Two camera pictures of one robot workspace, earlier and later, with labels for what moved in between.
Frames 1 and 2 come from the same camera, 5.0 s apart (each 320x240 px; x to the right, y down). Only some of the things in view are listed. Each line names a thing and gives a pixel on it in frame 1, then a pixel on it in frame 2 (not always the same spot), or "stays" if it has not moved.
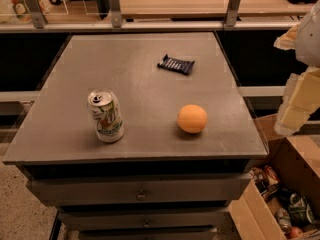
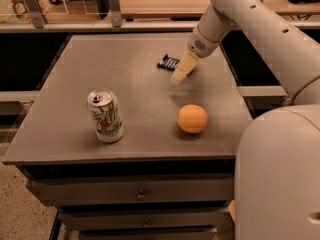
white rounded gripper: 310,39 -> 201,44
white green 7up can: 105,109 stays
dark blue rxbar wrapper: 180,66 stays
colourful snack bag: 20,8 stays
